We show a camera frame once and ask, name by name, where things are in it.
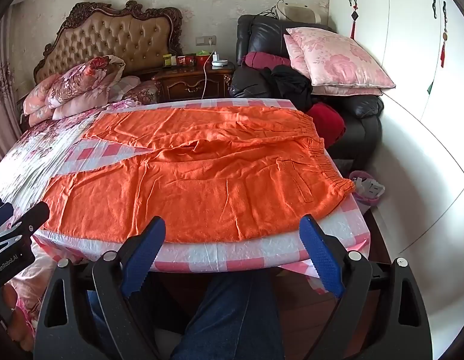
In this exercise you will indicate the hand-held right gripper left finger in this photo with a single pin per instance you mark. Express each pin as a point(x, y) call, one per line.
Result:
point(144, 255)

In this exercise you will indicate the white wardrobe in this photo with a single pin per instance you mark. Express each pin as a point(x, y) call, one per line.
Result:
point(404, 45)

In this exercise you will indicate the white round device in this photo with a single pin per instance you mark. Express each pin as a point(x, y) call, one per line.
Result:
point(219, 63)

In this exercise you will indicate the beige massage cushion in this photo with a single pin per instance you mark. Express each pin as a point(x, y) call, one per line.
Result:
point(301, 14)

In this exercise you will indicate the wall socket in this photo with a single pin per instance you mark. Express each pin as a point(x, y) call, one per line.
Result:
point(205, 39)

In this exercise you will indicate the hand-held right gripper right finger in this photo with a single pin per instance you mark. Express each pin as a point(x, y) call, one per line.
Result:
point(322, 257)

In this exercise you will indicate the black leather armchair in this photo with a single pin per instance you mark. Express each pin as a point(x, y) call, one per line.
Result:
point(262, 33)

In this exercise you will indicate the pink basket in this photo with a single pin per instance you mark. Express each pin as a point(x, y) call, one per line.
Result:
point(367, 200)

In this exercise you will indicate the black clothes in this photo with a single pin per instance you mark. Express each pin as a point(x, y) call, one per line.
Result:
point(292, 86)

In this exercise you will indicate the floral bed sheet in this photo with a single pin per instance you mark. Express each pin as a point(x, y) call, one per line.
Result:
point(40, 150)

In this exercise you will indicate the red box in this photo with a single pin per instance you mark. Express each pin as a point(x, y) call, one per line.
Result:
point(186, 60)

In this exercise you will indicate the person's right leg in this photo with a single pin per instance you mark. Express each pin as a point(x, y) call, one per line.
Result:
point(232, 315)

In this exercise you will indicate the tufted carved wooden headboard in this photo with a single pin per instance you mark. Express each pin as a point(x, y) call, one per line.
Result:
point(115, 41)

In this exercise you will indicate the orange pants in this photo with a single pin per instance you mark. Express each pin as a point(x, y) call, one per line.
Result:
point(202, 180)

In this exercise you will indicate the green box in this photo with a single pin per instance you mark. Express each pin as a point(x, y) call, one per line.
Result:
point(167, 60)

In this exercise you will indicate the red tin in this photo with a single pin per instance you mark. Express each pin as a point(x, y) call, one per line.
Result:
point(202, 60)

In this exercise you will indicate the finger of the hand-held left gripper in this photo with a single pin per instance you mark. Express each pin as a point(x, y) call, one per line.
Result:
point(33, 217)
point(1, 213)

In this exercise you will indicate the red cloth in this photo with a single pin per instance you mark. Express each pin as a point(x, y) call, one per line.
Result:
point(327, 123)

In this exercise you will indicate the pink checkered pillow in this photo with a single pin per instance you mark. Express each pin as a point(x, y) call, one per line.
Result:
point(125, 86)

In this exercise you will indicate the maroon cloth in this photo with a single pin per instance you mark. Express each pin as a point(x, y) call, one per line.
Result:
point(265, 61)

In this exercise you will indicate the folded floral quilt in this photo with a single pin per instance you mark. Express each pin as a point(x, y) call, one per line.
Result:
point(78, 82)

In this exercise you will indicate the person's left hand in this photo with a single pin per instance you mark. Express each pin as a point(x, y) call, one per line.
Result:
point(20, 322)

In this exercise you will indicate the pink floral cushion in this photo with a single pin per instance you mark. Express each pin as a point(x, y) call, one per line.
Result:
point(337, 60)
point(296, 58)

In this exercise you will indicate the red knot ornament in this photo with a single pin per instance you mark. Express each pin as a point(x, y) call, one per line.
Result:
point(354, 17)

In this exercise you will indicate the red tassel ornament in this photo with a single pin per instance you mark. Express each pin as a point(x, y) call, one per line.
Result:
point(444, 45)

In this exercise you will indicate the floral pillow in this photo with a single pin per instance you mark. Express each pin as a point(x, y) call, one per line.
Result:
point(144, 92)

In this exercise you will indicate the carved wooden nightstand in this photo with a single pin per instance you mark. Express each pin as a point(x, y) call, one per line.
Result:
point(187, 84)

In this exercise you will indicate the pink checkered plastic cover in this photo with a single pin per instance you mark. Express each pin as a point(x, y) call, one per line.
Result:
point(224, 253)

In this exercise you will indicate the floral curtain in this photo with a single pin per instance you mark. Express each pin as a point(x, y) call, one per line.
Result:
point(3, 82)

